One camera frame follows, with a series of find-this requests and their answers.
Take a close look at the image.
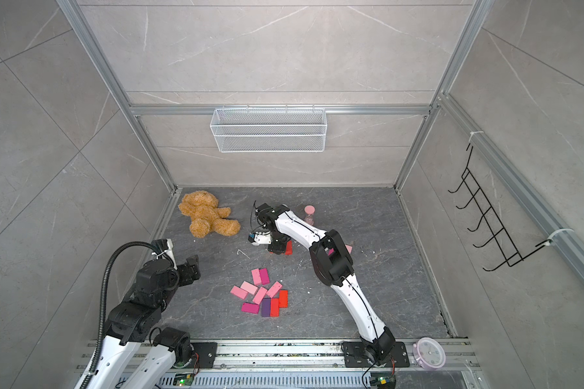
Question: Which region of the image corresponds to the light pink block tilted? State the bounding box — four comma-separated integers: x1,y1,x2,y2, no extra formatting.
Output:
240,281,259,295

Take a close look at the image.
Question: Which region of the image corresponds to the red block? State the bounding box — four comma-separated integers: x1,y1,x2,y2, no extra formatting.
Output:
269,298,280,317
278,289,289,308

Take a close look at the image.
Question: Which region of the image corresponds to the pink block far left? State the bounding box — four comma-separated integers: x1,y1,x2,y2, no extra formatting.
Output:
230,285,248,300

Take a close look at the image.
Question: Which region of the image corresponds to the purple block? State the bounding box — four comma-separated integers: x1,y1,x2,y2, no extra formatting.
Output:
261,298,272,317

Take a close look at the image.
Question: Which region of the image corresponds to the pink sand timer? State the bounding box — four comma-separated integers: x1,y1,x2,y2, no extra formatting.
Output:
304,205,316,225

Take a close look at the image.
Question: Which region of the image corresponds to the pink block centre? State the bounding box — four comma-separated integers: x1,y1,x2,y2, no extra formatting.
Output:
252,287,268,306

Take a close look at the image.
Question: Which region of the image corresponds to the black wire hook rack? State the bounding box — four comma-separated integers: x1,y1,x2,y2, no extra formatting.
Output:
448,144,554,272

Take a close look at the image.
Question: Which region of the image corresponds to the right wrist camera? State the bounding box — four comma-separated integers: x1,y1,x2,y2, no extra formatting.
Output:
248,231,272,246

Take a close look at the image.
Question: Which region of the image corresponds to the white wire mesh basket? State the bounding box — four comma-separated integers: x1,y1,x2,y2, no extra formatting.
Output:
210,108,328,153

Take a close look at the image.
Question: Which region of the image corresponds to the black corrugated cable hose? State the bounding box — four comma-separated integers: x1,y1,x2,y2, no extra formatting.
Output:
77,241,169,389

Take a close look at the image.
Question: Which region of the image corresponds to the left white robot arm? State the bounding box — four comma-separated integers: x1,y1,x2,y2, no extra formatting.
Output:
76,254,201,388

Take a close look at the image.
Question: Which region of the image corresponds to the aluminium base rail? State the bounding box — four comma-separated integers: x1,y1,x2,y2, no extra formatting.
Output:
113,339,488,388

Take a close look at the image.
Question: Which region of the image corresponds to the brown teddy bear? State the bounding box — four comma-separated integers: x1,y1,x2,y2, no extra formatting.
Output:
178,191,241,238

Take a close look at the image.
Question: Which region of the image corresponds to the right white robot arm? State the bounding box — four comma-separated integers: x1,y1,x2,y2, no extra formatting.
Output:
249,204,396,366

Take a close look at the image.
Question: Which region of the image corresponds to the light pink block upper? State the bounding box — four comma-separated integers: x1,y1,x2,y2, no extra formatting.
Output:
251,268,263,286

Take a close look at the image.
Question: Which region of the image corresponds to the pink block right tilted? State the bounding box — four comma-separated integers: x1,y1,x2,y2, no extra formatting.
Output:
266,281,282,298

